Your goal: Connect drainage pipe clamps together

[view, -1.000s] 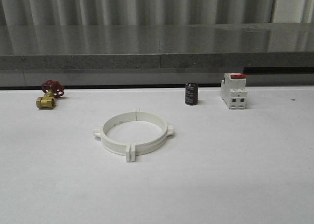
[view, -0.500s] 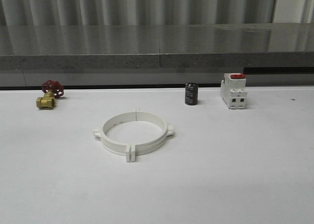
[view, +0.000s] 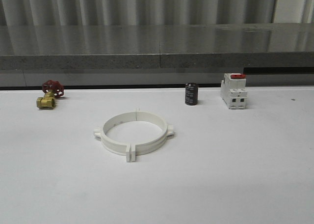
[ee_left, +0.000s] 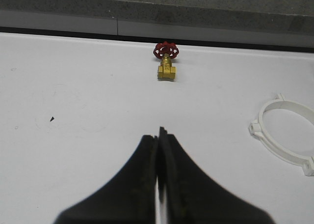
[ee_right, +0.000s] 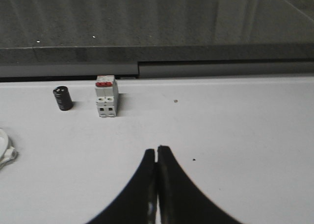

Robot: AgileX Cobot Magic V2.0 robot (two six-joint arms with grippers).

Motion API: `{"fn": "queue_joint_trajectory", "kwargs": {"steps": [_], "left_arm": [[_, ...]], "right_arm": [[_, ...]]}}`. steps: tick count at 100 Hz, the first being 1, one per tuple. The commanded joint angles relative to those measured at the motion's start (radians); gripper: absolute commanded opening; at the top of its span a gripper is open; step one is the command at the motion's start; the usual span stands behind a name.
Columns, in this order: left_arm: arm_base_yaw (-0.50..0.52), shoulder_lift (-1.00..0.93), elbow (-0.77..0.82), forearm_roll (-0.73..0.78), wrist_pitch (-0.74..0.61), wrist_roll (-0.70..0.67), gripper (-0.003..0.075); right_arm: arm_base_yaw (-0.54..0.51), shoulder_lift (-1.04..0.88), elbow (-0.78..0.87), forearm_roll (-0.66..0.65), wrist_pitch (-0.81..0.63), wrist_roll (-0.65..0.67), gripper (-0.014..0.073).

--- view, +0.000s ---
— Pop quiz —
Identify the brass valve with red handwheel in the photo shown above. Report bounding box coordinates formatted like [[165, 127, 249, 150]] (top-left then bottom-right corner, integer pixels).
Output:
[[36, 80, 64, 109]]

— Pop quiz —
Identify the black cylindrical capacitor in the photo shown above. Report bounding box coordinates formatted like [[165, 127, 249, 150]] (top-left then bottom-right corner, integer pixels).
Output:
[[184, 83, 198, 106]]

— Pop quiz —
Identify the white circuit breaker red switch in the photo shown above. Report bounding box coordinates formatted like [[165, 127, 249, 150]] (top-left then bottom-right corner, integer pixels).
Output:
[[220, 73, 247, 110]]

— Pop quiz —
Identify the grey stone counter ledge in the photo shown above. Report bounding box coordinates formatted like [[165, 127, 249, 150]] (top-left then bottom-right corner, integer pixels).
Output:
[[0, 24, 314, 72]]

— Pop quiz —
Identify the white half-ring pipe clamp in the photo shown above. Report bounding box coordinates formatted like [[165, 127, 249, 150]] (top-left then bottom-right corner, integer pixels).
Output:
[[94, 112, 137, 162]]

